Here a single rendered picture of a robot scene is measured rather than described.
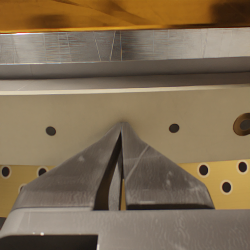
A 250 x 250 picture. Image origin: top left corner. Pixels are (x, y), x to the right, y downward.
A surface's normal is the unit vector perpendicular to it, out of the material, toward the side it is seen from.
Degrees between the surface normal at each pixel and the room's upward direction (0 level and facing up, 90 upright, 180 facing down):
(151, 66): 90
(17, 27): 90
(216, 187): 61
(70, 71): 90
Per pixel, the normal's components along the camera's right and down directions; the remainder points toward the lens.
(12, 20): -0.40, 0.39
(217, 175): 0.05, -0.07
